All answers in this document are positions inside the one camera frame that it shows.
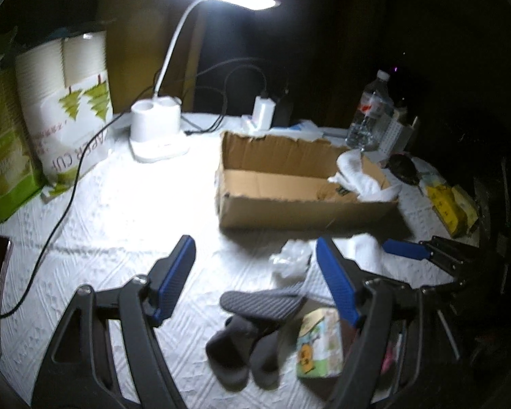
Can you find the green cardboard carton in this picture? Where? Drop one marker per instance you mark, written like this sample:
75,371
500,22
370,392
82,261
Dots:
4,157

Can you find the black charger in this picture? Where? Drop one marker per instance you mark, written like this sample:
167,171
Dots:
284,108

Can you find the yellow tissue pack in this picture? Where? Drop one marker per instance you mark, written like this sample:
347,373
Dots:
449,208

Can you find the black round brush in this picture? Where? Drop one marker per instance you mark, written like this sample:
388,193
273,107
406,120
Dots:
404,168

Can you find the white towel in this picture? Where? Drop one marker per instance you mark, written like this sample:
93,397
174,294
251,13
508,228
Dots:
357,179

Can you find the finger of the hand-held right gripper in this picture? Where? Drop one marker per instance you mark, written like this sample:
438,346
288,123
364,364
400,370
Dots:
445,287
404,249

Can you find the clear plastic water bottle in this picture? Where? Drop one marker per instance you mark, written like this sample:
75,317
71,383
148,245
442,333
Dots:
368,110

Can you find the clear bubble wrap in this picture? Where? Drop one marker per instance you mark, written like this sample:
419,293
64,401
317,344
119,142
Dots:
289,260

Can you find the paper cup package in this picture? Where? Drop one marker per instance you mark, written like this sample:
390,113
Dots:
68,93

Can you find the brown cardboard box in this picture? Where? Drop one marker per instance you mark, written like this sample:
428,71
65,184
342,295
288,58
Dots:
281,208

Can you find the pink plush toy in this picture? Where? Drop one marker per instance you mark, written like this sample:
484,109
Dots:
389,355

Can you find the cartoon print tissue packet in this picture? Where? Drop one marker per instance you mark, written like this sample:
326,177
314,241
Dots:
319,345

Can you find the white perforated holder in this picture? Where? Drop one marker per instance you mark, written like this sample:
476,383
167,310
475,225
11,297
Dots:
391,136

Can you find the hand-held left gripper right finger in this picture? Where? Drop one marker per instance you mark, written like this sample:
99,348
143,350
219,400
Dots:
338,281

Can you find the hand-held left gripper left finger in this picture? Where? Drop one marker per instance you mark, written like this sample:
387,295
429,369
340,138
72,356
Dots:
174,281

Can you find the grey knitted sock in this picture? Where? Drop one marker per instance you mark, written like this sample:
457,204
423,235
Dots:
238,349
259,302

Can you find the white charger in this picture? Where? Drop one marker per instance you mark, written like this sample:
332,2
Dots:
264,108

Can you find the white desk lamp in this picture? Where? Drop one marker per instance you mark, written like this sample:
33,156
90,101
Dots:
157,119

